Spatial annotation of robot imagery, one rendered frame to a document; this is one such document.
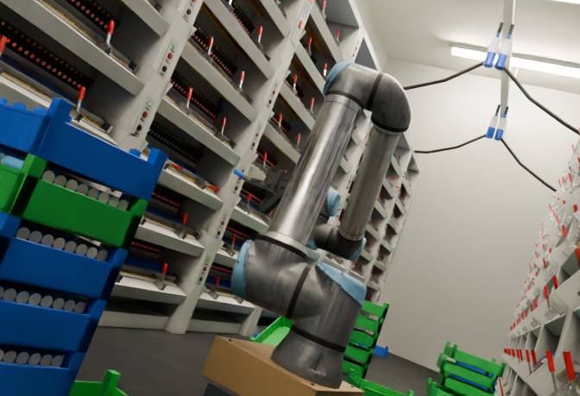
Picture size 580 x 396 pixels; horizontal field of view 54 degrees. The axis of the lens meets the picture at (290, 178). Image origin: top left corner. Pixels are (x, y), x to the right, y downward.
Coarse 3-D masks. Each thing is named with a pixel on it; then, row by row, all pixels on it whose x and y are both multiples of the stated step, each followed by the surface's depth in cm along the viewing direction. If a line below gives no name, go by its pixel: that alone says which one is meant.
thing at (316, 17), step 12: (324, 0) 266; (312, 12) 254; (312, 24) 280; (324, 24) 266; (312, 36) 289; (324, 36) 272; (324, 48) 306; (336, 48) 287; (336, 60) 294; (348, 60) 304
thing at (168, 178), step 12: (144, 144) 171; (156, 144) 205; (144, 156) 179; (180, 156) 220; (204, 168) 233; (168, 180) 190; (180, 180) 195; (216, 180) 230; (180, 192) 200; (192, 192) 205; (204, 192) 211; (216, 192) 227; (228, 192) 226; (216, 204) 223
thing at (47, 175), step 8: (0, 152) 79; (0, 160) 77; (8, 160) 76; (16, 160) 75; (16, 168) 75; (48, 176) 75; (56, 176) 76; (64, 176) 77; (56, 184) 76; (64, 184) 77; (72, 184) 78; (80, 184) 79; (80, 192) 79; (88, 192) 80; (96, 192) 81; (104, 192) 82; (104, 200) 82; (112, 200) 83; (120, 200) 85; (120, 208) 85
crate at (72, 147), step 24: (0, 120) 80; (24, 120) 76; (48, 120) 73; (0, 144) 80; (24, 144) 74; (48, 144) 73; (72, 144) 76; (96, 144) 78; (72, 168) 76; (96, 168) 79; (120, 168) 82; (144, 168) 86; (144, 192) 86
